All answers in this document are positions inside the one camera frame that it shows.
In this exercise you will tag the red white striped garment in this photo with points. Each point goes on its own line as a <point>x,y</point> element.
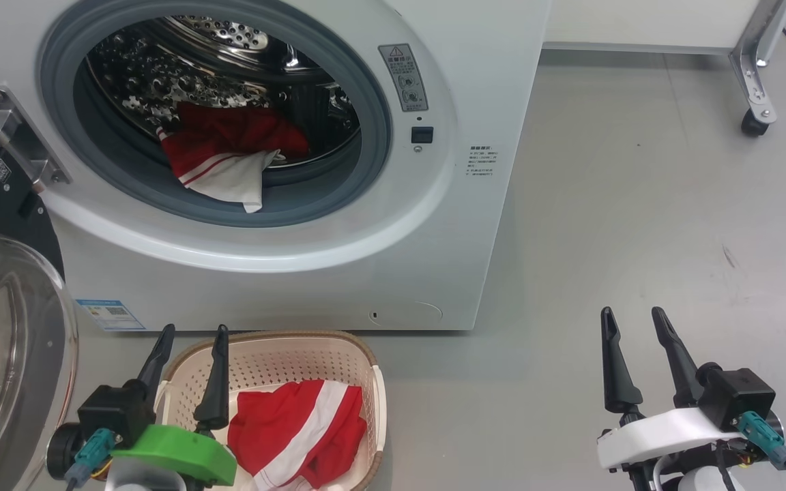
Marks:
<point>297,429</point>

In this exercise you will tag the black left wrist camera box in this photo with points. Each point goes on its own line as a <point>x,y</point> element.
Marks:
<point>113,412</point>

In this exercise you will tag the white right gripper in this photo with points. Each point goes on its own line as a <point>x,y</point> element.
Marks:
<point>659,433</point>

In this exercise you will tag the grey warning label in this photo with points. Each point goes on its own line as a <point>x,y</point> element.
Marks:
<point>404,78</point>

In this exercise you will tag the metal partition leg with caster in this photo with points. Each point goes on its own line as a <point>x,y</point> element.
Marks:
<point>754,68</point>

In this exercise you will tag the white partition panel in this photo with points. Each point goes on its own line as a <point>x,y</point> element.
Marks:
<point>638,24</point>

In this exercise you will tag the cream perforated laundry basket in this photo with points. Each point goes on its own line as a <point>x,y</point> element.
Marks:
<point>277,358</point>

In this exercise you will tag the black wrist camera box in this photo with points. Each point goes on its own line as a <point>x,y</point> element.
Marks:
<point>741,399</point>
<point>113,412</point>

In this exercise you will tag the red garment with white panel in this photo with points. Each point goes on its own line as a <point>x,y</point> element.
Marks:
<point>229,143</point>

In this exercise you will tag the blue energy label sticker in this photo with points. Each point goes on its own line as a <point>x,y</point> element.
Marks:
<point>110,315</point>

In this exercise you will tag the washing machine glass door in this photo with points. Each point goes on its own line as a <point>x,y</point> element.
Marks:
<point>4,341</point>

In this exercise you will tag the white front-load washing machine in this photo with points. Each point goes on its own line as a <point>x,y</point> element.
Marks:
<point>434,239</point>

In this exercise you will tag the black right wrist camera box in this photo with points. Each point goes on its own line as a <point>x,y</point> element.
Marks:
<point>741,399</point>

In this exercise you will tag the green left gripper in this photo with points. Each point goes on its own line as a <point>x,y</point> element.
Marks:
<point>175,450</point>

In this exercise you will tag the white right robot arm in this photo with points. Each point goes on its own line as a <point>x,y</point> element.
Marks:
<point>707,481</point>

